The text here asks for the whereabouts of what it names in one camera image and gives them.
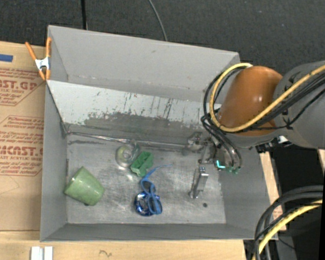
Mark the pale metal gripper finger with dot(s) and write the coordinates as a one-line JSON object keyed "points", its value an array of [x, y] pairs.
{"points": [[199, 182], [195, 141]]}

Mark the blue sunglasses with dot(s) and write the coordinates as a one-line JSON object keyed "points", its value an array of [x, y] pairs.
{"points": [[153, 200]]}

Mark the green toy block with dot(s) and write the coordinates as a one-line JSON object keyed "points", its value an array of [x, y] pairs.
{"points": [[141, 162]]}

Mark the clear glass thing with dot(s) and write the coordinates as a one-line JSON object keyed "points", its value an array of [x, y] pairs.
{"points": [[124, 154]]}

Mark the grey metal bin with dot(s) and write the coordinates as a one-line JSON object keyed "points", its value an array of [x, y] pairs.
{"points": [[128, 65]]}

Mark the green cup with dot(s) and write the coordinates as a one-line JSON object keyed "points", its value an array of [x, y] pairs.
{"points": [[86, 186]]}

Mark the brown cardboard board red print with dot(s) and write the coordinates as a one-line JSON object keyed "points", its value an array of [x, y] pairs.
{"points": [[9, 193]]}

